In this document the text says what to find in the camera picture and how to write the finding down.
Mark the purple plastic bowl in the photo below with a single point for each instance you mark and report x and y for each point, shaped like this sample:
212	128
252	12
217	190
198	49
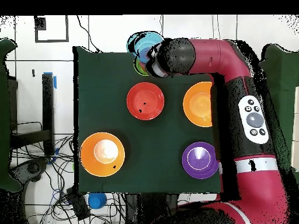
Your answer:
199	160

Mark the large orange plastic bowl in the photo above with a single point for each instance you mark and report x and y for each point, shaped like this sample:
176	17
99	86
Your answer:
102	168
197	104

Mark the black office chair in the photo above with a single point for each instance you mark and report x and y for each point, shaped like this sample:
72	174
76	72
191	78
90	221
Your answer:
30	170

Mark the dark green table cloth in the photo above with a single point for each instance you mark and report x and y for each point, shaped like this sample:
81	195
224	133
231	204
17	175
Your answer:
105	93

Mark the blue plastic bowl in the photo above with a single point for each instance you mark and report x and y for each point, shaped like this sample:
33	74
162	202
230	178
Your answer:
144	43

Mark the black metal frame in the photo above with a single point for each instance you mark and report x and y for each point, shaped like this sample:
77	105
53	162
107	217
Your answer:
48	112

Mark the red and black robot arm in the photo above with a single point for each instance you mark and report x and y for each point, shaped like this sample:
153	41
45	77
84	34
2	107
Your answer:
245	98

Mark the black power strip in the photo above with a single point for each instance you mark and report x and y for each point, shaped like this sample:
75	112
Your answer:
78	206

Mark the green cloth covered table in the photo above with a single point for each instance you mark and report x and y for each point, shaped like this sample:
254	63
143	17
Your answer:
283	81
4	163

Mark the green plastic bowl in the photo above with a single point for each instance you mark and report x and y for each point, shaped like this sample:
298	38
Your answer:
140	70

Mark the red plastic bowl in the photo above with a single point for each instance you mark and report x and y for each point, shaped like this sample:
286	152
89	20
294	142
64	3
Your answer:
145	100

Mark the blue plastic cup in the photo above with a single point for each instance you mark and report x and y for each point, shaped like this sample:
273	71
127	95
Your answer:
97	200

